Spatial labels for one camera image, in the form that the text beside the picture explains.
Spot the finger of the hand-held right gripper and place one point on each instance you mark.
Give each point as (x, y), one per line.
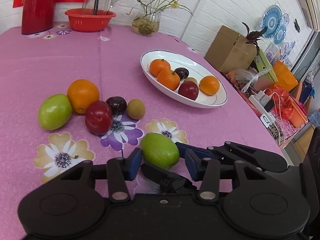
(182, 148)

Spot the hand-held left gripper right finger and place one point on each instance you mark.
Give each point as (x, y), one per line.
(193, 166)

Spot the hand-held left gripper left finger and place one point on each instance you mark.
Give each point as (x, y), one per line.
(135, 163)

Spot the green apple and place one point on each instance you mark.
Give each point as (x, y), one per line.
(160, 150)
(55, 111)

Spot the small brown kiwi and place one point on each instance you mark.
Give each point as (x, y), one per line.
(135, 108)

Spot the white plate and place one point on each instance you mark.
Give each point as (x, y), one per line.
(213, 100)

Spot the dark purple plum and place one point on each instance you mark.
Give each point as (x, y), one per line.
(181, 73)
(117, 105)

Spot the large orange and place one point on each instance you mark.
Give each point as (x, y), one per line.
(83, 95)
(209, 85)

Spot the mandarin with stem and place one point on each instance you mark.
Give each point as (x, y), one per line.
(160, 67)
(168, 80)

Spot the pink patterned cloth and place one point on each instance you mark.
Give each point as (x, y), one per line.
(282, 131)

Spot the wooden cabinet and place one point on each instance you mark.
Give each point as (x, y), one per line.
(303, 141)

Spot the white power strip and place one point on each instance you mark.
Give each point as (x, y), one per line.
(267, 119)

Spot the black speaker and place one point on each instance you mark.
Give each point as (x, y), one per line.
(316, 142)

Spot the orange plastic basket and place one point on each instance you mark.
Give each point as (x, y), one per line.
(298, 115)

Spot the black charger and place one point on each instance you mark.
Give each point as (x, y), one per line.
(268, 106)

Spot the blue fabric box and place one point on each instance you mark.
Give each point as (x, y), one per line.
(315, 118)

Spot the red plastic bag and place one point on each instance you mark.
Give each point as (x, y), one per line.
(285, 101)

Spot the white charger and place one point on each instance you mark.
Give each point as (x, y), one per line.
(261, 96)

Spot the dark blue bag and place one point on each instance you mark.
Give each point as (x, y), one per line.
(306, 90)

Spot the pink box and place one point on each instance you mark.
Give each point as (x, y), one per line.
(263, 83)

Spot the orange bag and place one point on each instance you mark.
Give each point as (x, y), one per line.
(285, 76)

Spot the clear plastic bag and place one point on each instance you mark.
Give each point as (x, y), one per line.
(241, 76)

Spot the green box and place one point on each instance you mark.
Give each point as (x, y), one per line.
(265, 65)

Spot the floral printed card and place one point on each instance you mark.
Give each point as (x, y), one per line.
(272, 52)

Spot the cardboard box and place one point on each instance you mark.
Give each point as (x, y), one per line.
(230, 50)

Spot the blue white patterned ornament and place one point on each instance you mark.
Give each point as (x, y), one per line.
(287, 50)

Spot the grey metal door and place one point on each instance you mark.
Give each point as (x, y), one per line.
(308, 52)

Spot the purple leaf plant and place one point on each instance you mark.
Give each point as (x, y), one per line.
(255, 37)

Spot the glass vase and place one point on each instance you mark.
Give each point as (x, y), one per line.
(146, 25)

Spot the pink floral tablecloth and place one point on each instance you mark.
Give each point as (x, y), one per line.
(50, 62)

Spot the red plastic basket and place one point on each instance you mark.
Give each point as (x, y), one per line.
(90, 21)

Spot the white air conditioner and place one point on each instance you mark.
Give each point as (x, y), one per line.
(310, 2)

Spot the black stirring stick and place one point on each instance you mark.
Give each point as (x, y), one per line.
(96, 0)

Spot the red thermos jug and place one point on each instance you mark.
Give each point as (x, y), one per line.
(37, 7)

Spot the medium blue round wall plate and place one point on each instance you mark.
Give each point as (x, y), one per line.
(280, 34)

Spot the small black wall fixture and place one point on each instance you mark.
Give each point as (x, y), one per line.
(297, 25)

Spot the blue decorative wall plates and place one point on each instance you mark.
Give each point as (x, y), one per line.
(272, 21)

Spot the small blue round wall plate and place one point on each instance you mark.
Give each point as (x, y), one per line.
(285, 19)

